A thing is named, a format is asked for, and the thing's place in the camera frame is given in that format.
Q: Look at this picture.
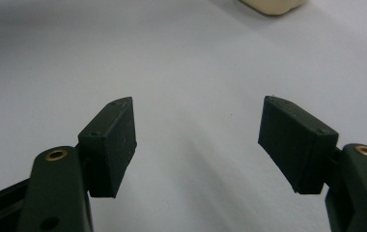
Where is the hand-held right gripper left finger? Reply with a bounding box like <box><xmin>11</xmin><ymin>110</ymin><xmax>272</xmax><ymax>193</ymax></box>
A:
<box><xmin>77</xmin><ymin>96</ymin><xmax>138</xmax><ymax>199</ymax></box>

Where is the cream plastic object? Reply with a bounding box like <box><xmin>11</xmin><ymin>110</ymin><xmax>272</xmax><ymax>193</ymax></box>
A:
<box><xmin>239</xmin><ymin>0</ymin><xmax>309</xmax><ymax>16</ymax></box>

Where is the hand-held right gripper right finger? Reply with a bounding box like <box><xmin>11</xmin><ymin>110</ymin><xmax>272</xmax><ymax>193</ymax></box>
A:
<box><xmin>257</xmin><ymin>95</ymin><xmax>339</xmax><ymax>195</ymax></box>

